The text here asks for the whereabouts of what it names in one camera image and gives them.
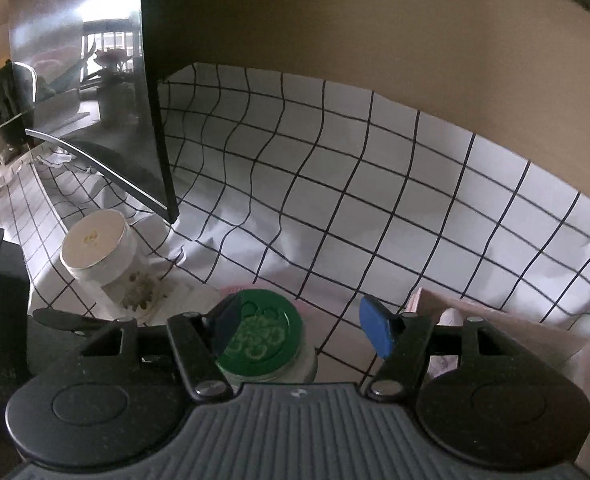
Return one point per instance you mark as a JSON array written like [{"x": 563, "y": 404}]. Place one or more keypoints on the large black monitor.
[{"x": 75, "y": 25}]

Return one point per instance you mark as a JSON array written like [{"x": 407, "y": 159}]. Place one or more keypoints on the white black checked tablecloth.
[{"x": 375, "y": 185}]

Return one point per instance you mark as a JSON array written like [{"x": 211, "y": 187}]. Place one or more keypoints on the pink box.
[{"x": 525, "y": 342}]

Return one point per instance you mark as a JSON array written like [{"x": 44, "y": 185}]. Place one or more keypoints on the white jar with beige lid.
[{"x": 97, "y": 247}]

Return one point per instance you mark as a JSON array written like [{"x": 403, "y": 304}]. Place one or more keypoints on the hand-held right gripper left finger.
[{"x": 227, "y": 327}]

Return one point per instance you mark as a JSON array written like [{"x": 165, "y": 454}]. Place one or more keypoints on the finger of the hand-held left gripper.
[{"x": 60, "y": 319}]

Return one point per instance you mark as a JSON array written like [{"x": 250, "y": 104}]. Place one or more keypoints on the cream toothed ornament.
[{"x": 136, "y": 296}]

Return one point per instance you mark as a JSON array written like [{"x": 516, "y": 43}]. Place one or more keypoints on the jar with green lid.
[{"x": 270, "y": 342}]

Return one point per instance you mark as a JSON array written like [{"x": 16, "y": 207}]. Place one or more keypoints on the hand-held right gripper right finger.
[{"x": 377, "y": 330}]

